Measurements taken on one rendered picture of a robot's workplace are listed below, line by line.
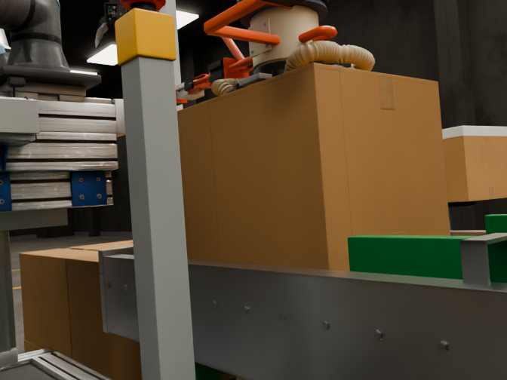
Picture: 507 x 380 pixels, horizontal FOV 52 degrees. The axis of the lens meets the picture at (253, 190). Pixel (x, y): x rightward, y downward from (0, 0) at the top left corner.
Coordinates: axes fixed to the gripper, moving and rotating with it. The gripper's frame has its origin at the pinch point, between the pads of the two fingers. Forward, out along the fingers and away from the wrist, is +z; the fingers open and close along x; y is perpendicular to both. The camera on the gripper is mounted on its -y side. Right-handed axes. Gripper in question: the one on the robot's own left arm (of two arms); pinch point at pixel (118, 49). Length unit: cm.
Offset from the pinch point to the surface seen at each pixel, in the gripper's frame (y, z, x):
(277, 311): 107, 74, 26
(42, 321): -45, 101, -40
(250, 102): 82, 36, 29
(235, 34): 76, 20, 28
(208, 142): 67, 42, 22
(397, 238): 116, 64, 43
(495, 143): -68, 35, 196
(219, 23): 84, 21, 24
